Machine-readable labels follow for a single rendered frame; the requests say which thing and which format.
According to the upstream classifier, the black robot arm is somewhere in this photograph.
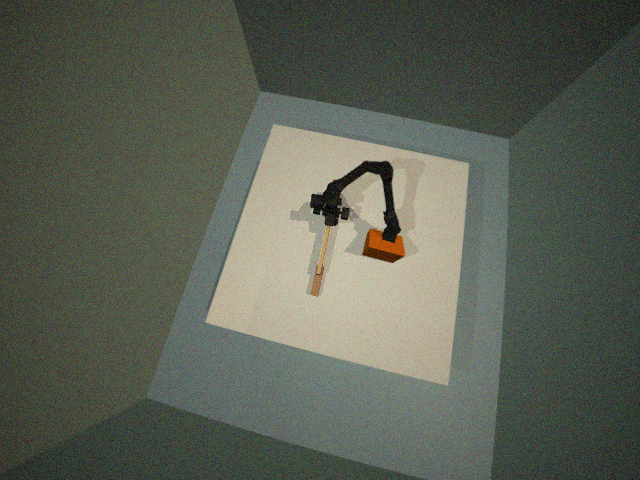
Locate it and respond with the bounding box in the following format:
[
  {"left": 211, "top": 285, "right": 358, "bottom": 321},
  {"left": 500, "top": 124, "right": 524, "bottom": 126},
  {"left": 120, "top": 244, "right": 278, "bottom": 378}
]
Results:
[{"left": 310, "top": 161, "right": 402, "bottom": 243}]

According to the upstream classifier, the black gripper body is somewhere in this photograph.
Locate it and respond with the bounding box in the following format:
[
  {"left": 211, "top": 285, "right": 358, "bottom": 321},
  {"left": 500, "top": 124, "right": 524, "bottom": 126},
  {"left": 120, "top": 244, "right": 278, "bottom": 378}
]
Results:
[{"left": 313, "top": 206, "right": 350, "bottom": 220}]

